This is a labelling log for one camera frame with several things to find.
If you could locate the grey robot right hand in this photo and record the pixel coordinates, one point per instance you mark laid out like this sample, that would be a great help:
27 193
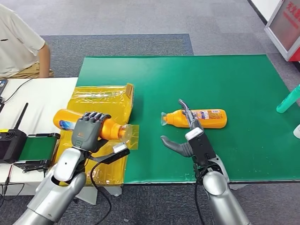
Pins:
178 148

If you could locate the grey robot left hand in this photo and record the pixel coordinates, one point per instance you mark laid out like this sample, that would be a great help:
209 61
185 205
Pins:
85 133

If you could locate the orange bottle with label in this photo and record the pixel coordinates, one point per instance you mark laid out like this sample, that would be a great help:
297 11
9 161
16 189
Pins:
110 129
211 119

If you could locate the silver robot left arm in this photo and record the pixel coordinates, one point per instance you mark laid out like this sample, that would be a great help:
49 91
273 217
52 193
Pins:
56 189

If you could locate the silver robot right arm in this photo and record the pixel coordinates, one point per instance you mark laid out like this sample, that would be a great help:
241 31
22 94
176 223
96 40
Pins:
220 195

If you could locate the person's forearm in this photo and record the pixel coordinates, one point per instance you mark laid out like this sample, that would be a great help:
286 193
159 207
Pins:
44 62

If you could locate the teal plastic bottle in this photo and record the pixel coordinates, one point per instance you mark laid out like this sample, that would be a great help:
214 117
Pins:
289 101

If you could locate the white table support panel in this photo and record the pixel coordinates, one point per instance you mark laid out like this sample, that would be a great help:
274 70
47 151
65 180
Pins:
89 195

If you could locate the small green belt conveyor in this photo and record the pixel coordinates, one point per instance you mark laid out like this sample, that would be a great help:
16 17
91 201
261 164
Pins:
35 149

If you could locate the green table mat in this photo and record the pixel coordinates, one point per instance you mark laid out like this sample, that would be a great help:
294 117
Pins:
211 80

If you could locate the black radio unit with antenna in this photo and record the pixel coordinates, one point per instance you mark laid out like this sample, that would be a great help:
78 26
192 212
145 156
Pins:
10 146

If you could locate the person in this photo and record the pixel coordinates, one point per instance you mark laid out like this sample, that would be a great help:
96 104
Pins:
13 40

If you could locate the red and white sign stand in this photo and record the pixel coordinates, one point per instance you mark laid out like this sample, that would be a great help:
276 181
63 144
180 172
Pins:
286 28

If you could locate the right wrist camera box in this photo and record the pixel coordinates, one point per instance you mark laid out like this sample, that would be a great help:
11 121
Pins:
201 146

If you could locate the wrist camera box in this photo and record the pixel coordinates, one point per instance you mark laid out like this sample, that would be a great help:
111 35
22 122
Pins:
201 146
114 153

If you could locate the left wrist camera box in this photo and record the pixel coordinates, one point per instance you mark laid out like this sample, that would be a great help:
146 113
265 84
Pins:
114 153

